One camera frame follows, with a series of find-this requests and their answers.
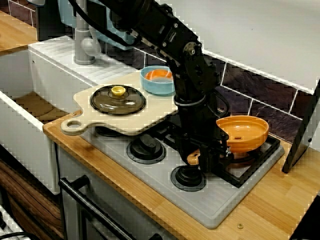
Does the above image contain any black oven door handle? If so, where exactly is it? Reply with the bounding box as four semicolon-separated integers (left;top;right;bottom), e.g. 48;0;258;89
58;174;163;240

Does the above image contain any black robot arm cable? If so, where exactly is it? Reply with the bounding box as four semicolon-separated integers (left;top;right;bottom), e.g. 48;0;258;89
68;0;137;50

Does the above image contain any black slanted panel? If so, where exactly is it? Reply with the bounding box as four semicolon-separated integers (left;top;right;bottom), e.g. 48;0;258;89
281;77;320;175

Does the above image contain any orange salmon sushi toy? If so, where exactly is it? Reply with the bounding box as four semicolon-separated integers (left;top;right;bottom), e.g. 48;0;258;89
144;69;174;82

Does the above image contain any toy oven door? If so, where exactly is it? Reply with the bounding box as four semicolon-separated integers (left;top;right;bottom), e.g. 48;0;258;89
59;147;176;240

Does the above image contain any black stove knob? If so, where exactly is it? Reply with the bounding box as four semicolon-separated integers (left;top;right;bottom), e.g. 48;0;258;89
126;134;166;165
170;164;208;193
95;125;121;138

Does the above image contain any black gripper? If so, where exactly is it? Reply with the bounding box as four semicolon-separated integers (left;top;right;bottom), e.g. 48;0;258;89
175;116;234;176

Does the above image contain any orange toy frying pan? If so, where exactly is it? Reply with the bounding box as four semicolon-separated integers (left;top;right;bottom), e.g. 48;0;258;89
186;115;270;166

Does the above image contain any grey toy stove top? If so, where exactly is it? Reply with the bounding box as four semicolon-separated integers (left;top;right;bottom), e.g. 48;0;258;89
83;99;285;230

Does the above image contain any teal toy appliance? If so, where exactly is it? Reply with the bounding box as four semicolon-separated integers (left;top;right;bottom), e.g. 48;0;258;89
57;0;137;51

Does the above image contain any light wooden cutting board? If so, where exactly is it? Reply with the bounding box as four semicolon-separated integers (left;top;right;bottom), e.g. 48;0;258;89
61;69;180;137

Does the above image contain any black burner grate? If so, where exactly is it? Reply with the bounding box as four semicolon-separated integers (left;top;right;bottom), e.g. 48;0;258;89
154;119;181;141
159;129;281;189

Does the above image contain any white toy sink basin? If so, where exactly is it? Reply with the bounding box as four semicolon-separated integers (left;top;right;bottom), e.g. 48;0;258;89
0;34;137;196

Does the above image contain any light blue bowl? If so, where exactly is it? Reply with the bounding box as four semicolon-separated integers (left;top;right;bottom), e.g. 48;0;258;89
139;65;177;97

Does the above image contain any grey toy faucet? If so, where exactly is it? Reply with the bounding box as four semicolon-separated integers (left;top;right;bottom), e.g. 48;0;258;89
73;0;102;65

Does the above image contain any glass lid with yellow knob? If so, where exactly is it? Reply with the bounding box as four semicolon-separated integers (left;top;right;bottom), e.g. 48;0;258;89
89;84;147;116

